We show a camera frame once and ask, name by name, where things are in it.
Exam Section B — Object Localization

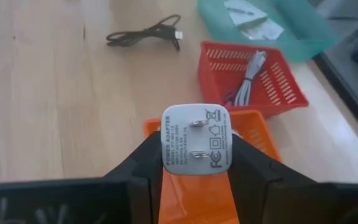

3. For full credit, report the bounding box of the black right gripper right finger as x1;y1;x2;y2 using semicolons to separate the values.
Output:
228;134;358;224

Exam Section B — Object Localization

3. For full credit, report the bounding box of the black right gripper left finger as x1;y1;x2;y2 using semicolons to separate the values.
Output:
0;131;165;224

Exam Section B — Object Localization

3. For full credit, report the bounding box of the white power adapter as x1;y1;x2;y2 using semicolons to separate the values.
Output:
160;103;234;177

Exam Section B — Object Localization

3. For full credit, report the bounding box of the pink braided cable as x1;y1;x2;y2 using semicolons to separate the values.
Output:
219;88;241;108

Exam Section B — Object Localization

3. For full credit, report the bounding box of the white cable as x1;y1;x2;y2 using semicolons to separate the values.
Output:
233;50;269;107

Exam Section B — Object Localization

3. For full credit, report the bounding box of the white printed leaflet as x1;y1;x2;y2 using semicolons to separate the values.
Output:
247;17;285;41

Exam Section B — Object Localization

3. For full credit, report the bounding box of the white card reader box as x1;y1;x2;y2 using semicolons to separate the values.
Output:
224;0;269;29

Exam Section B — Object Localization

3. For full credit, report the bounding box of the teal translucent plastic bin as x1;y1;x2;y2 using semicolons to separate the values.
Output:
196;0;338;63

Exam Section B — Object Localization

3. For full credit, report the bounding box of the orange flat object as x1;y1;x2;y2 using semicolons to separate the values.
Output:
144;109;282;224

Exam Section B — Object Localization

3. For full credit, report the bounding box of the red slotted plastic basket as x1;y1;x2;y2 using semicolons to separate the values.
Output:
197;40;310;119

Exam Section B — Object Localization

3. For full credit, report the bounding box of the black USB cable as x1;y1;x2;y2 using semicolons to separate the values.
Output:
106;14;185;52

